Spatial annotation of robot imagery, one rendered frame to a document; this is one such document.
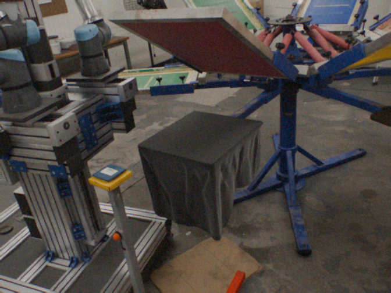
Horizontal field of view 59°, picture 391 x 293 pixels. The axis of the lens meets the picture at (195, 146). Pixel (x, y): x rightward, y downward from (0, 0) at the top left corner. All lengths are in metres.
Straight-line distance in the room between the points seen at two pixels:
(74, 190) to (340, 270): 1.61
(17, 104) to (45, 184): 0.60
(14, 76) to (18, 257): 1.34
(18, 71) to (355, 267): 2.06
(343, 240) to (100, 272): 1.55
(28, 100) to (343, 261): 1.95
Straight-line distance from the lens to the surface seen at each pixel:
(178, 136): 1.73
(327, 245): 2.50
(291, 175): 2.77
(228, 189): 1.66
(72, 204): 2.04
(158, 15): 1.44
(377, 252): 2.53
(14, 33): 1.24
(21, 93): 1.52
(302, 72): 1.97
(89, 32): 1.85
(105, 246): 2.32
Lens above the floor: 1.68
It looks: 27 degrees down
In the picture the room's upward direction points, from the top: 7 degrees counter-clockwise
